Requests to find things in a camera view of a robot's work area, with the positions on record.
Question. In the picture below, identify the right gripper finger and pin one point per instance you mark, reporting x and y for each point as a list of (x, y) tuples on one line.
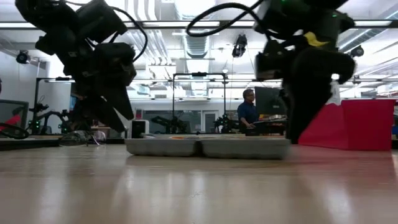
[(286, 105), (306, 109)]

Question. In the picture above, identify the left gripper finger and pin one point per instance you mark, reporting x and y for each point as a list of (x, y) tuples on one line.
[(121, 99), (99, 110)]

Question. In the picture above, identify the blue-grey plastic tool case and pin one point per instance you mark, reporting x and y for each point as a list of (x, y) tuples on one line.
[(242, 149)]

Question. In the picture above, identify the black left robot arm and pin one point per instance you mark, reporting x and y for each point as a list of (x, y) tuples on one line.
[(46, 15)]

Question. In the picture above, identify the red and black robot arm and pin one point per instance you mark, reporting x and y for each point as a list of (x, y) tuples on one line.
[(12, 132)]

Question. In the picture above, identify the black computer monitor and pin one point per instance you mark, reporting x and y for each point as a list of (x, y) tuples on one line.
[(269, 101)]

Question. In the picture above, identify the dark equipment desk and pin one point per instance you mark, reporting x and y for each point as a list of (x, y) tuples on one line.
[(267, 126)]

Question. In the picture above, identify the white pillar box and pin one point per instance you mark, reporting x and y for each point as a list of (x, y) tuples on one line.
[(336, 93)]

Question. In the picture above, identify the white box with black front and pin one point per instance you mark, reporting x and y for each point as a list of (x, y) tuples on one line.
[(139, 129)]

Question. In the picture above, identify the person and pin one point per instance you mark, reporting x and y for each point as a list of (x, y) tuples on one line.
[(247, 113)]

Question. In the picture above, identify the red plastic bin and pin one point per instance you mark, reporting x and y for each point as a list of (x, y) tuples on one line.
[(357, 124)]

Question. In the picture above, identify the black background robot arms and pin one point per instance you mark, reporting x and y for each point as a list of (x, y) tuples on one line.
[(171, 124)]

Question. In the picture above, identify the grey office chair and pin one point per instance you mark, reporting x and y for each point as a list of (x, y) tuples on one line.
[(18, 109)]

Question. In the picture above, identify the black ceiling camera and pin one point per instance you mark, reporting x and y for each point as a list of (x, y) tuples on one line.
[(240, 46), (22, 57), (357, 51)]

